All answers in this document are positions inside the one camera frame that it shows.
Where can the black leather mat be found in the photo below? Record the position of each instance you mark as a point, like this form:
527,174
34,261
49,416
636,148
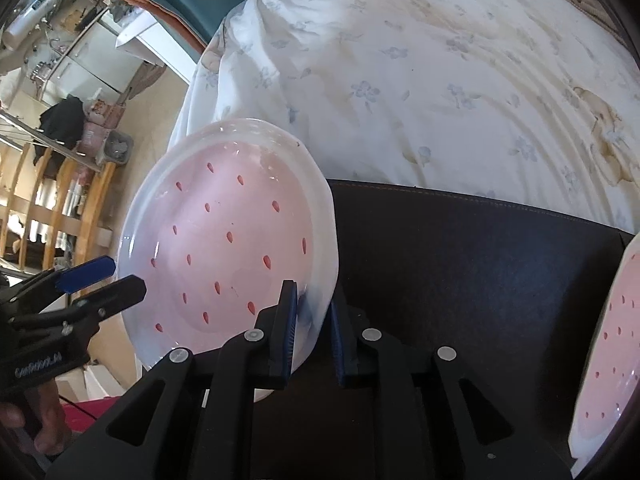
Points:
450,270

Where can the chrome metal tube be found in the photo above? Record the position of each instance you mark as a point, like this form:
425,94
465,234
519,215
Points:
45,137

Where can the grey bin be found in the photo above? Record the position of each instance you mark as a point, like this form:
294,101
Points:
118,146

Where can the person's left hand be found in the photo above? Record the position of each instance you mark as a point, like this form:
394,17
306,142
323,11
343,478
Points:
50,420

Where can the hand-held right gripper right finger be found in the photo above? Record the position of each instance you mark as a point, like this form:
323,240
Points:
338,347

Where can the red cloth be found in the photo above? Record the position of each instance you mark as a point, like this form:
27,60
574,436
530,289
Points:
95,412

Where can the wooden rack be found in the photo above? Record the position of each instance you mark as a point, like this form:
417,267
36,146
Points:
95,200

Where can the pink printed box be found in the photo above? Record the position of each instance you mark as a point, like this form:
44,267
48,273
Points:
100,130

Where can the black cloth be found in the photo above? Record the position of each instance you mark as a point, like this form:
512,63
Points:
62,120

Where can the pink strawberry-print plate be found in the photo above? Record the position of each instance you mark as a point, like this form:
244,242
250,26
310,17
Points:
225,220
615,360

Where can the white water heater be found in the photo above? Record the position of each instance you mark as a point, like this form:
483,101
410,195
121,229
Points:
35,15

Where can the bed with white sheet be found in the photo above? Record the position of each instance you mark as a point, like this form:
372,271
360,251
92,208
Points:
400,60

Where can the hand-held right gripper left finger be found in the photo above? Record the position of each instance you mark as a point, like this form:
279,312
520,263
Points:
287,332

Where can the white kitchen cabinet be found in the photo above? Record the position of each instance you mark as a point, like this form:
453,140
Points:
90,65

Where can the white nightstand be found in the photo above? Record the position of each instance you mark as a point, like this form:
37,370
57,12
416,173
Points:
160,45

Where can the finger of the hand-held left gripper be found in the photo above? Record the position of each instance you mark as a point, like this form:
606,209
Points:
85,272
120,292

